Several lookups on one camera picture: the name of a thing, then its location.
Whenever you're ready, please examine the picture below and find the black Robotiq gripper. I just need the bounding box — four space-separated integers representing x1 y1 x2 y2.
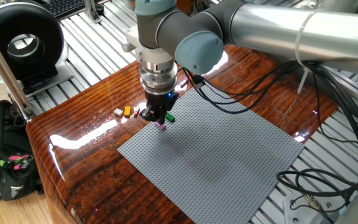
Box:
139 90 180 126

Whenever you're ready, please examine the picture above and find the grey Lego baseplate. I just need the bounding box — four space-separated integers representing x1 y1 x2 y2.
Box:
117 85 306 224

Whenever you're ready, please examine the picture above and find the silver wrist flange coupling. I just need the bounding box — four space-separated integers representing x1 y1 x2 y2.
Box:
139 60 179 96

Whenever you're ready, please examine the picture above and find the white fan stand plate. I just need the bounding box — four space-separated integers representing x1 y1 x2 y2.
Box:
0 40 75 98

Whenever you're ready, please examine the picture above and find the black keyboard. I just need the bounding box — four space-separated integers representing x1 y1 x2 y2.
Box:
40 0 86 20

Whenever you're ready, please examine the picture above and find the black backpack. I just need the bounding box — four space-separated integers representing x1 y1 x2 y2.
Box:
0 100 45 210

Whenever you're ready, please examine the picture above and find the grey metal beam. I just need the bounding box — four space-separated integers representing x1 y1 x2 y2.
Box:
259 51 358 128

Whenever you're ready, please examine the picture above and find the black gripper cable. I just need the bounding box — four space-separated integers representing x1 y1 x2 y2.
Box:
181 60 358 158

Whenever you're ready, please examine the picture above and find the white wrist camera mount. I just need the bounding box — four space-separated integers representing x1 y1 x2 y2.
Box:
121 24 175 63

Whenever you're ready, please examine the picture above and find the aluminium corner bracket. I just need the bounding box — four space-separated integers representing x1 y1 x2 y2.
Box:
83 0 103 24

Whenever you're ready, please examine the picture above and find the black ring light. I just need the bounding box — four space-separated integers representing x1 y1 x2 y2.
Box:
0 2 65 85

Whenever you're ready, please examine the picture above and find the black looped base cable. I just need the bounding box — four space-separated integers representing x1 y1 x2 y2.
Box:
277 168 358 214

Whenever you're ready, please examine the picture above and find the white cable tie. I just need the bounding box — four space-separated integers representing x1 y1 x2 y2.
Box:
294 11 318 95

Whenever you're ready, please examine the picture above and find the aluminium frame post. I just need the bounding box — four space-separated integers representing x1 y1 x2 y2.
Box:
0 18 36 123

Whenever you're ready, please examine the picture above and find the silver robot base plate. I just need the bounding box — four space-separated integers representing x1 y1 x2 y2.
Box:
282 192 341 224

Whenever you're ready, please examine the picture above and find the metal cable connector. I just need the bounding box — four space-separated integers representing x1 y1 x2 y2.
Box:
303 194 324 212

